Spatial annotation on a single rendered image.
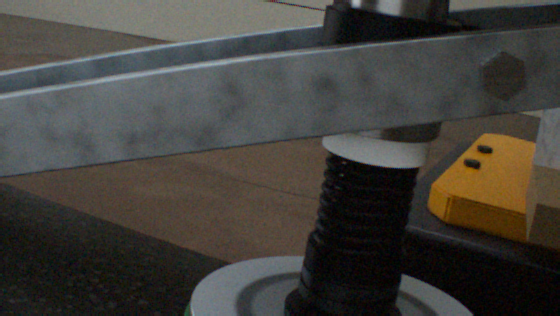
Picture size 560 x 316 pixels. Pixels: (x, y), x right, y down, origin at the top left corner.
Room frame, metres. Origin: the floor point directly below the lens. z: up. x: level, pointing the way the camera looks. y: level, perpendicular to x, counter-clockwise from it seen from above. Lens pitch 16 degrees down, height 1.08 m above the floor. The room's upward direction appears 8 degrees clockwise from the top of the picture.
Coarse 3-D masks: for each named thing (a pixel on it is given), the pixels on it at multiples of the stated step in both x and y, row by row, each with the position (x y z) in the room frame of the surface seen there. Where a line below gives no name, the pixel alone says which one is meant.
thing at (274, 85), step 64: (64, 64) 0.55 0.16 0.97; (128, 64) 0.55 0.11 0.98; (192, 64) 0.45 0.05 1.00; (256, 64) 0.45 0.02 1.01; (320, 64) 0.45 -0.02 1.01; (384, 64) 0.45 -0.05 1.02; (448, 64) 0.45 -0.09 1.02; (512, 64) 0.45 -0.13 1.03; (0, 128) 0.44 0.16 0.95; (64, 128) 0.44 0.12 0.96; (128, 128) 0.45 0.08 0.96; (192, 128) 0.45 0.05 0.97; (256, 128) 0.45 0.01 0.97; (320, 128) 0.45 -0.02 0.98; (384, 128) 0.45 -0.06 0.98
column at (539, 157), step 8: (544, 112) 1.23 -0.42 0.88; (552, 112) 1.21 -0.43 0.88; (544, 120) 1.23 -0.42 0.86; (552, 120) 1.20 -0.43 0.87; (544, 128) 1.22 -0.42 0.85; (552, 128) 1.19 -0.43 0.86; (544, 136) 1.22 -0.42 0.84; (552, 136) 1.19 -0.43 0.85; (536, 144) 1.24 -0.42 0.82; (544, 144) 1.21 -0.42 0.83; (552, 144) 1.18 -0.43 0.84; (536, 152) 1.23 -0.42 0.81; (544, 152) 1.20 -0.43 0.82; (552, 152) 1.18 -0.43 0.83; (536, 160) 1.23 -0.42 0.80; (544, 160) 1.20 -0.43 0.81; (552, 160) 1.17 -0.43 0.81
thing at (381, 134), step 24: (336, 0) 0.52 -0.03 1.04; (360, 0) 0.50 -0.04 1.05; (384, 0) 0.48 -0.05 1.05; (408, 0) 0.48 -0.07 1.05; (432, 0) 0.49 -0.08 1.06; (336, 24) 0.49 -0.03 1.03; (360, 24) 0.48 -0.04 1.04; (384, 24) 0.47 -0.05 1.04; (408, 24) 0.47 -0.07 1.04; (432, 24) 0.48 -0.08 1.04; (456, 24) 0.50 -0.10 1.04
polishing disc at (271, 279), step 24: (240, 264) 0.58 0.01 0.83; (264, 264) 0.59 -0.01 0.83; (288, 264) 0.59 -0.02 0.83; (216, 288) 0.53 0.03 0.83; (240, 288) 0.54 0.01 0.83; (264, 288) 0.54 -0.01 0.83; (288, 288) 0.55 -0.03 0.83; (408, 288) 0.58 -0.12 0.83; (432, 288) 0.58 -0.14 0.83; (192, 312) 0.49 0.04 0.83; (216, 312) 0.49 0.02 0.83; (240, 312) 0.50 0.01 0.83; (264, 312) 0.50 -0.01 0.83; (408, 312) 0.53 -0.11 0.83; (432, 312) 0.54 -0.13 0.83; (456, 312) 0.54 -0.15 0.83
